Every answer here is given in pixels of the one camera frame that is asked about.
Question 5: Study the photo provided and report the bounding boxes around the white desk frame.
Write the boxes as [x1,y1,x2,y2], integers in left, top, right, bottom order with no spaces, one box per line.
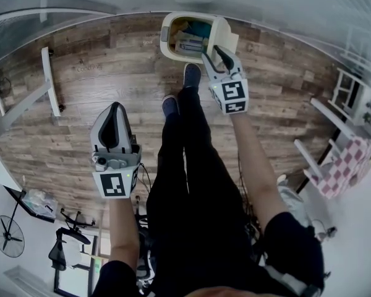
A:
[0,46,62,142]

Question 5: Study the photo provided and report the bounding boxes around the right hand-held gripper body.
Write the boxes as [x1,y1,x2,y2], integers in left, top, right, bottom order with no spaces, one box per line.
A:
[208,70,249,116]

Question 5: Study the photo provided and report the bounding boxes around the black office chair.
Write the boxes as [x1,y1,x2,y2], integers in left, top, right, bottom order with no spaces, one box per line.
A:
[48,208,97,272]

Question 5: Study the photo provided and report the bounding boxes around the person's dark blue shoe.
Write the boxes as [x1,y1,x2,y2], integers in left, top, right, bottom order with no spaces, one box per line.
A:
[161,95,179,118]
[182,62,203,88]

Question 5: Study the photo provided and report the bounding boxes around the person's dark blue left shoe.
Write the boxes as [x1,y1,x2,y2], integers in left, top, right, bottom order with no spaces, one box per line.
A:
[161,95,179,118]

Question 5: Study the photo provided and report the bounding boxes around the pink checkered cloth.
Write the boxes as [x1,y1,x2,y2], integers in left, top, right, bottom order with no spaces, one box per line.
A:
[316,136,371,200]

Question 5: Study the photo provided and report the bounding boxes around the person's dark blue right shoe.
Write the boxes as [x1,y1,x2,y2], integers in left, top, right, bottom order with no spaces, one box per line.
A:
[182,62,203,88]

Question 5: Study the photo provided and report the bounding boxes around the cream trash bin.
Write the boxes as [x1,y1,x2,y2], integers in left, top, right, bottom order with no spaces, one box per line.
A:
[159,11,224,64]

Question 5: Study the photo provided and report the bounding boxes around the white desk top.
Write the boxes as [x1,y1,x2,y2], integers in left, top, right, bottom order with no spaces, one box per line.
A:
[0,134,24,192]

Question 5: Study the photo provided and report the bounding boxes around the teal plastic bag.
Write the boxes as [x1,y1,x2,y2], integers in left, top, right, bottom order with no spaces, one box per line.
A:
[189,21,213,39]

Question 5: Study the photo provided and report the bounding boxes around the person's legs in black trousers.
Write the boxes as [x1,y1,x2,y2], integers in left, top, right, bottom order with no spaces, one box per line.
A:
[144,85,267,297]

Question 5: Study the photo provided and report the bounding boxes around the person's black shirt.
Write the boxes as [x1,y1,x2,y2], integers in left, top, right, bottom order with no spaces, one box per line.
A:
[92,211,326,297]

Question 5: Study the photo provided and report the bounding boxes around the white wooden shelf rack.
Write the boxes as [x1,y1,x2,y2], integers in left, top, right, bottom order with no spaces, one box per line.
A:
[310,67,371,137]

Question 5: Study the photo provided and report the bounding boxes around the white box with purple label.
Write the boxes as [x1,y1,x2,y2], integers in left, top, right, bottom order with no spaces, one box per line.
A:
[175,38,205,54]

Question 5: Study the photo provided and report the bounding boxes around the box of small parts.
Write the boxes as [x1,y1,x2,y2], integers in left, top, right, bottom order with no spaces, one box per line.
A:
[20,188,58,223]

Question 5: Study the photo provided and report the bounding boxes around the yellowish crumpled packaging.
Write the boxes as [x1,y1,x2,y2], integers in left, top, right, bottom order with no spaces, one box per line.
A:
[172,18,193,38]

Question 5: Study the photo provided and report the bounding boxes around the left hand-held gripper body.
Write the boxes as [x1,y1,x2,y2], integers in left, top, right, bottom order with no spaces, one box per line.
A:
[91,143,142,200]

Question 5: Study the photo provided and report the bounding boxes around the cream trash bin lid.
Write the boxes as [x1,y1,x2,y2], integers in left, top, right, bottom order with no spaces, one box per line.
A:
[205,16,240,62]

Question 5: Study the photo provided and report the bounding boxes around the person's right forearm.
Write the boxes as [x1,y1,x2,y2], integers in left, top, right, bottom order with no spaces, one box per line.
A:
[229,112,291,229]

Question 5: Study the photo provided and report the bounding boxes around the person's left forearm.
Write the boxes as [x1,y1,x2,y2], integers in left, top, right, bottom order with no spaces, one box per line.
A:
[108,196,142,269]

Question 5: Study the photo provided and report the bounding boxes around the black standing fan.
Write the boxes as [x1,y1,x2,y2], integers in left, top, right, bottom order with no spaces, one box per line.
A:
[0,193,26,259]

